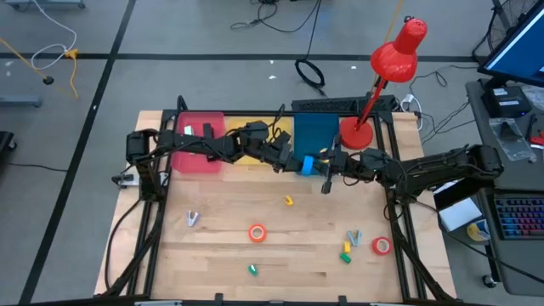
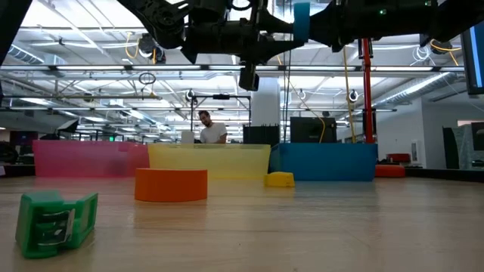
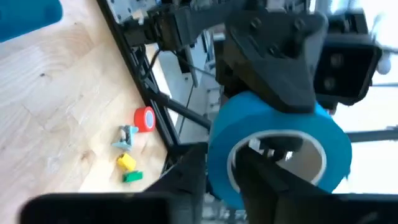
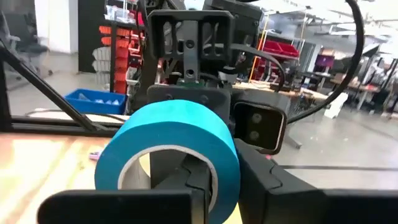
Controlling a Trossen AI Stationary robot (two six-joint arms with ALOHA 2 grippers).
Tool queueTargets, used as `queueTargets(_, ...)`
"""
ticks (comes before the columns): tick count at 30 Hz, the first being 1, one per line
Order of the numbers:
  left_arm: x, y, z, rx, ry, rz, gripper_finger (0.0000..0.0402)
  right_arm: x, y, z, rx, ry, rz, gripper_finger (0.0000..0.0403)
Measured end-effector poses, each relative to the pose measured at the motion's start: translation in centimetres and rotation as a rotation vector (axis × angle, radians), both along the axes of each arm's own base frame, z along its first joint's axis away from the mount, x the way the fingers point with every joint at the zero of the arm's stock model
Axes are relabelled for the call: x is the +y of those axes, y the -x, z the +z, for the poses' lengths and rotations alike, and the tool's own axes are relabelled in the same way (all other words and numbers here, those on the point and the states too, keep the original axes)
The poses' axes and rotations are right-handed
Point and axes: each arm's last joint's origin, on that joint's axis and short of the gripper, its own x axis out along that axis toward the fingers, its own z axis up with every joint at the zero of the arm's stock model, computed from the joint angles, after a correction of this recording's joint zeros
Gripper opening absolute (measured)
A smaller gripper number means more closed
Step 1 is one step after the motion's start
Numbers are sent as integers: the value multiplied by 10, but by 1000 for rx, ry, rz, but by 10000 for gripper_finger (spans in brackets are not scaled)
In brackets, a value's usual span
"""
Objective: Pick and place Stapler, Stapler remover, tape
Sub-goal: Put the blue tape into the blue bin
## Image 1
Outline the black computer monitor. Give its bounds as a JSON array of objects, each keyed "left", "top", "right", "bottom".
[{"left": 477, "top": 0, "right": 544, "bottom": 89}]

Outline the red desk lamp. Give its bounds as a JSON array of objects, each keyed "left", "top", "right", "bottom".
[{"left": 338, "top": 15, "right": 428, "bottom": 151}]

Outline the white cardboard box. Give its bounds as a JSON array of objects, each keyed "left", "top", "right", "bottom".
[{"left": 437, "top": 197, "right": 484, "bottom": 233}]

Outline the black coiled floor cable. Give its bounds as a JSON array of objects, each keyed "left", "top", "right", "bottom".
[{"left": 294, "top": 58, "right": 327, "bottom": 97}]

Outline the yellow plastic bin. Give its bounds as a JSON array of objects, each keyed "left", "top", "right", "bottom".
[{"left": 224, "top": 115, "right": 294, "bottom": 166}]

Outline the pink plastic bin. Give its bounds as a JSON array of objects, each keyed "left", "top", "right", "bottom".
[{"left": 170, "top": 110, "right": 226, "bottom": 175}]

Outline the black perforated metal panel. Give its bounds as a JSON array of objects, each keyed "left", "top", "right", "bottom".
[{"left": 291, "top": 94, "right": 397, "bottom": 114}]

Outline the orange tape roll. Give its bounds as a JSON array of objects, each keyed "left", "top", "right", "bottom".
[{"left": 247, "top": 224, "right": 268, "bottom": 244}]

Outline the clear plastic bag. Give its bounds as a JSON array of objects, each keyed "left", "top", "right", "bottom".
[{"left": 488, "top": 117, "right": 537, "bottom": 163}]

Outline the black mini computer box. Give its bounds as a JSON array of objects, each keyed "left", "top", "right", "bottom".
[{"left": 480, "top": 85, "right": 533, "bottom": 119}]

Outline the white floor cable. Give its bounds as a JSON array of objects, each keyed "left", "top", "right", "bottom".
[{"left": 30, "top": 0, "right": 78, "bottom": 71}]

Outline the red tape roll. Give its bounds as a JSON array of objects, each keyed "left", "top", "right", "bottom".
[{"left": 371, "top": 235, "right": 394, "bottom": 257}]

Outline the yellow hanging cable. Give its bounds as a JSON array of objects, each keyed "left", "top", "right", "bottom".
[{"left": 372, "top": 0, "right": 405, "bottom": 88}]

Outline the blue plastic bin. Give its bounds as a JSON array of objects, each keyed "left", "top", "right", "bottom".
[{"left": 292, "top": 112, "right": 341, "bottom": 176}]

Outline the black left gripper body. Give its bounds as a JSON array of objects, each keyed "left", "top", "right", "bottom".
[{"left": 271, "top": 131, "right": 301, "bottom": 174}]

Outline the grey computer desk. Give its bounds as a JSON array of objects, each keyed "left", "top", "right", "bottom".
[{"left": 465, "top": 78, "right": 544, "bottom": 298}]

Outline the grey clamp bracket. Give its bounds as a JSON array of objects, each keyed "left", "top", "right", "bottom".
[{"left": 110, "top": 172, "right": 141, "bottom": 190}]

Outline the backlit rainbow keyboard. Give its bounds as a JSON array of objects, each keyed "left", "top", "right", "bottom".
[{"left": 494, "top": 195, "right": 544, "bottom": 241}]

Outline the black wire floor fan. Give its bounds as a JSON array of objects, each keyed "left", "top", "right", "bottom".
[{"left": 471, "top": 0, "right": 541, "bottom": 65}]

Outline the yellow floor cable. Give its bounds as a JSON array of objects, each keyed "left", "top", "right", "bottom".
[{"left": 0, "top": 37, "right": 80, "bottom": 99}]

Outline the white power plug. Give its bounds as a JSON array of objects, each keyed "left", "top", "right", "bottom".
[{"left": 400, "top": 93, "right": 424, "bottom": 132}]

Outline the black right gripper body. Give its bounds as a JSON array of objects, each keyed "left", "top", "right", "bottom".
[{"left": 320, "top": 133, "right": 356, "bottom": 196}]

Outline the grey-blue stapler remover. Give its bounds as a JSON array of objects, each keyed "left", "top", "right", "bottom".
[{"left": 346, "top": 229, "right": 364, "bottom": 248}]

